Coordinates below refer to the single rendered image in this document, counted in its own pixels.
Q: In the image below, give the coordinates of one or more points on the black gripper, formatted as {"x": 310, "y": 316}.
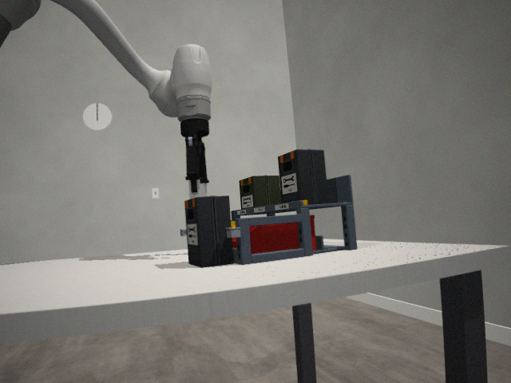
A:
{"x": 195, "y": 155}

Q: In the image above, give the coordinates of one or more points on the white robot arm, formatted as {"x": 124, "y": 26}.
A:
{"x": 184, "y": 92}

